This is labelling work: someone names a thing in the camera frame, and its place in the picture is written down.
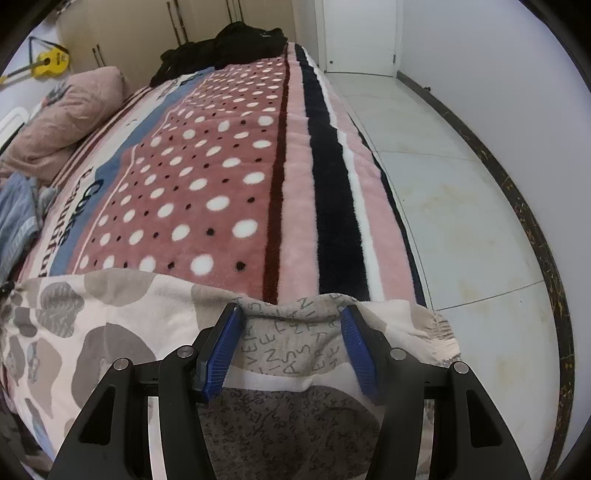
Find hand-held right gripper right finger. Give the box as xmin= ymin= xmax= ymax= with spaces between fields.
xmin=340 ymin=304 xmax=532 ymax=480

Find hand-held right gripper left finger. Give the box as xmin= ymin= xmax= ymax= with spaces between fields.
xmin=48 ymin=302 xmax=245 ymax=480

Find cream pants with grey patches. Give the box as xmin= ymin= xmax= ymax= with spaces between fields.
xmin=0 ymin=270 xmax=462 ymax=480

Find striped polka dot bed blanket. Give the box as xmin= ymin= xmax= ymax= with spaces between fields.
xmin=14 ymin=41 xmax=428 ymax=309

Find dark baseboard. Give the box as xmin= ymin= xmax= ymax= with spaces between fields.
xmin=397 ymin=69 xmax=579 ymax=416

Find light blue denim garment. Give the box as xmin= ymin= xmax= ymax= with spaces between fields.
xmin=0 ymin=173 xmax=56 ymax=287

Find pink and grey striped quilt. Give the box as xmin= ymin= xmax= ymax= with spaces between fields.
xmin=0 ymin=66 xmax=132 ymax=182

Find pile of black clothes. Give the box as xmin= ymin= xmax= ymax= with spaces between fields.
xmin=148 ymin=21 xmax=288 ymax=88

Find white bed headboard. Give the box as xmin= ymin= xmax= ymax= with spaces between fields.
xmin=0 ymin=105 xmax=42 ymax=154

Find white door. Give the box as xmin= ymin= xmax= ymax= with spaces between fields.
xmin=315 ymin=0 xmax=399 ymax=77

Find light wooden wardrobe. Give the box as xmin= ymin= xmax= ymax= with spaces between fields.
xmin=60 ymin=0 xmax=296 ymax=89

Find yellow guitar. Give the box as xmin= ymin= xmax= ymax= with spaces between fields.
xmin=0 ymin=36 xmax=71 ymax=85

